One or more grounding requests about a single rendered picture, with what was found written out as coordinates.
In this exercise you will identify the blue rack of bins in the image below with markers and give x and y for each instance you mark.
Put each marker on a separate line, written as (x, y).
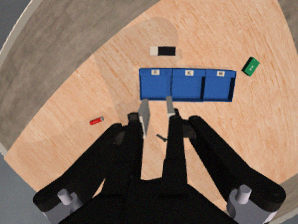
(187, 85)

